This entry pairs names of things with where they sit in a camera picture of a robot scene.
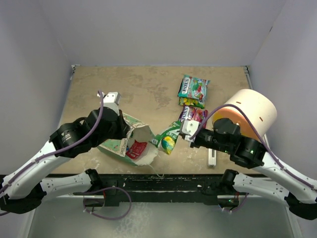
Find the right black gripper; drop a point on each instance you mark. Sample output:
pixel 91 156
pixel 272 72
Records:
pixel 194 144

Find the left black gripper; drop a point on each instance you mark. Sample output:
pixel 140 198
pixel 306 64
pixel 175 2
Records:
pixel 124 128

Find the green patterned paper bag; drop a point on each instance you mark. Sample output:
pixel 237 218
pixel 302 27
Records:
pixel 139 131

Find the red snack packet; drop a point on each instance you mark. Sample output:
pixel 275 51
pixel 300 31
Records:
pixel 136 149

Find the purple Fox's candy bag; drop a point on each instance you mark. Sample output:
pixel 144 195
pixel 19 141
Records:
pixel 192 113

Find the green yellow Fox's candy bag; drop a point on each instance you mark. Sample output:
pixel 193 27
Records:
pixel 191 102

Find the teal pink snack packet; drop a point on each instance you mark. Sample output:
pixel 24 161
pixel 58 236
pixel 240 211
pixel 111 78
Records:
pixel 193 88

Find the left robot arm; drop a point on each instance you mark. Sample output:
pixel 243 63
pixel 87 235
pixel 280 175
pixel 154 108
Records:
pixel 29 186

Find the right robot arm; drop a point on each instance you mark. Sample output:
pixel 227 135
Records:
pixel 286 185

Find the small white plastic clip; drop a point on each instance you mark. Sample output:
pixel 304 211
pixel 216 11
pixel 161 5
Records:
pixel 211 158

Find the large cream cylinder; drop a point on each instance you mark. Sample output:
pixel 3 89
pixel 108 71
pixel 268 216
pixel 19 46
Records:
pixel 259 109

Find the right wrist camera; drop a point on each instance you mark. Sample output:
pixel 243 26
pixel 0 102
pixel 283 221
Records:
pixel 188 129

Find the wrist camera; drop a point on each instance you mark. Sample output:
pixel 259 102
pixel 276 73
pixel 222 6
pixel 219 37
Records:
pixel 111 100
pixel 188 129

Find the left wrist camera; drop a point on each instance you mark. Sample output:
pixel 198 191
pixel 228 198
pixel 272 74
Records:
pixel 111 100

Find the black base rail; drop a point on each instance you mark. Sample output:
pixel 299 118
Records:
pixel 174 188

